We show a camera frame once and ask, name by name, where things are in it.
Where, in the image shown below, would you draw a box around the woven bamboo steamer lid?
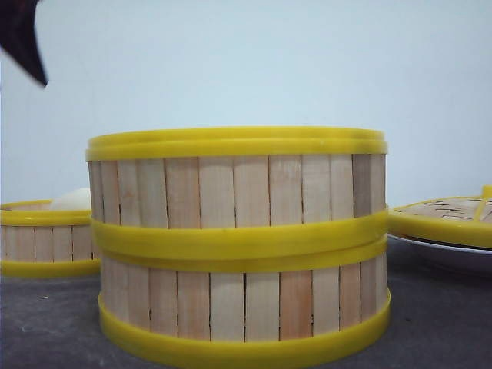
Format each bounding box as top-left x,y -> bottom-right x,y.
388,184 -> 491,249

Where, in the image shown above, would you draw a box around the white steamed bun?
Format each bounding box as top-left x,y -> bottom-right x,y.
49,188 -> 91,211

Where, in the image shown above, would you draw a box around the bamboo steamer drawer yellow rims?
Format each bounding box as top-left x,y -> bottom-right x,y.
86,127 -> 387,272

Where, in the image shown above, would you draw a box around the white plate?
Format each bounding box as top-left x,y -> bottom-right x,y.
388,234 -> 491,278

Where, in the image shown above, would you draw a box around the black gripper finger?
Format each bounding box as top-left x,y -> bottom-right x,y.
1,0 -> 48,88

